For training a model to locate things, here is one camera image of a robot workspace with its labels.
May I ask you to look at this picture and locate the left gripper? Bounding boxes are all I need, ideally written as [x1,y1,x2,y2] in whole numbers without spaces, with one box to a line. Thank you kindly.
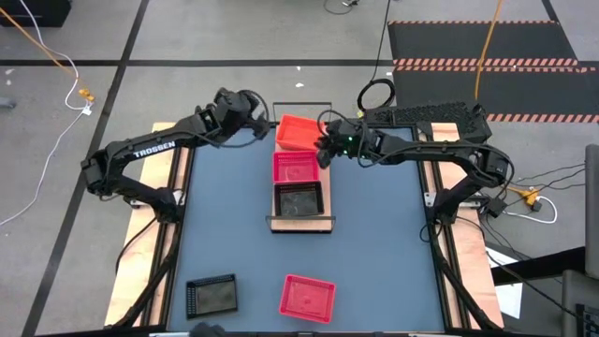
[210,87,272,140]

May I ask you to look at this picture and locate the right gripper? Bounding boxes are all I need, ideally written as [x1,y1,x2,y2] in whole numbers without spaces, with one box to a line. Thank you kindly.
[315,119,378,170]

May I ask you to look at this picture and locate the orange plastic slotted basket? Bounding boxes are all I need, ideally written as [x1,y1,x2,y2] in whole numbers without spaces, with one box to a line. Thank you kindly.
[274,113,326,153]

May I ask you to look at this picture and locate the red plastic slotted basket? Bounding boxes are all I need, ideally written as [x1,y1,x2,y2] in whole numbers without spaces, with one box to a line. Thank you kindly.
[278,273,337,325]
[271,150,322,184]

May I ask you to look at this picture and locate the black plastic slotted basket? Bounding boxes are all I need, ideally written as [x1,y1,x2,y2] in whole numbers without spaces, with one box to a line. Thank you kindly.
[272,181,326,218]
[185,273,239,320]

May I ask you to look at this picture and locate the black perforated metal case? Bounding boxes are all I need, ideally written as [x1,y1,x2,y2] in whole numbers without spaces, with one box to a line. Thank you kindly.
[363,100,493,144]

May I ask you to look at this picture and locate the black floor mat orange stripes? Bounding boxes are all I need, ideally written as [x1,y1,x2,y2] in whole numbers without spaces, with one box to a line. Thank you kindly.
[391,65,599,125]
[387,20,580,66]

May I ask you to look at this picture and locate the black power adapter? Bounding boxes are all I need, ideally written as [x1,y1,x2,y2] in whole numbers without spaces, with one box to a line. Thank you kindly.
[485,196,509,219]

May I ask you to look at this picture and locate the light wooden side board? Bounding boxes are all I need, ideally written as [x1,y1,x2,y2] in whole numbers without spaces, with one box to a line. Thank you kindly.
[105,122,191,328]
[418,122,504,329]

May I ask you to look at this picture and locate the orange power strip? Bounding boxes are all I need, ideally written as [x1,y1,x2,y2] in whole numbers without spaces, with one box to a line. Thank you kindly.
[513,185,544,207]

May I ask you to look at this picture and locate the dark round object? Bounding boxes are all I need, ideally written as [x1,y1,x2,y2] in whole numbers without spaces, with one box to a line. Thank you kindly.
[188,321,226,337]

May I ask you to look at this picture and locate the white paper sheet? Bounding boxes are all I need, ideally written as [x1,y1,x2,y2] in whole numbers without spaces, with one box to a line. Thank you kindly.
[486,247,523,320]

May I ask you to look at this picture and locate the black angled panel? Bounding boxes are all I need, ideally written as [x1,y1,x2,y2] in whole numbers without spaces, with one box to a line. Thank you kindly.
[490,246,587,286]

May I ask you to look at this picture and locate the black box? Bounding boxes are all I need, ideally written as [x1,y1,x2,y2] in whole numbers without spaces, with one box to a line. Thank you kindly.
[0,0,74,28]

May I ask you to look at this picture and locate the grey furniture piece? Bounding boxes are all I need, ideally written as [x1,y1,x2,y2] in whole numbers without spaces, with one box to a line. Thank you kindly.
[560,269,599,337]

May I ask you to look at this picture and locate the wooden shelf with black frame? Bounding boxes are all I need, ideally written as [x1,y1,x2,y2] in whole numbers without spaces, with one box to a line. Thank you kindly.
[265,101,337,234]

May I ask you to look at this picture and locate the black coiled cable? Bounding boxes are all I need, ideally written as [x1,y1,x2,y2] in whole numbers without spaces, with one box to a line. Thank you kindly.
[357,0,397,113]

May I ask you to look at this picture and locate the black metal table frame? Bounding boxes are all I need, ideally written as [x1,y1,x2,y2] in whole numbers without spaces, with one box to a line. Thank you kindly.
[111,120,503,337]

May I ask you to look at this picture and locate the thin black cable loop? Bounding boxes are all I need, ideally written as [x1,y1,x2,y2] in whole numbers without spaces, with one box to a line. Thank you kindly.
[323,0,362,16]

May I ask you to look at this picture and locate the white power cable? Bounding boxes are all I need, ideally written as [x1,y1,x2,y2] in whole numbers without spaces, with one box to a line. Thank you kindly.
[0,0,95,227]

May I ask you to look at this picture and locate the orange extension cable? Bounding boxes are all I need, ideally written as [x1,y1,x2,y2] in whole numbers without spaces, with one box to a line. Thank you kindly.
[0,7,96,103]

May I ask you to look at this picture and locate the yellow extension cable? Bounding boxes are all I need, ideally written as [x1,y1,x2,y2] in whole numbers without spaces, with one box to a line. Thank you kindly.
[474,0,505,101]

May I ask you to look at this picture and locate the white looped cable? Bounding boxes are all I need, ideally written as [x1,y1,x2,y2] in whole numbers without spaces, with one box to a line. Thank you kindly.
[504,195,559,225]

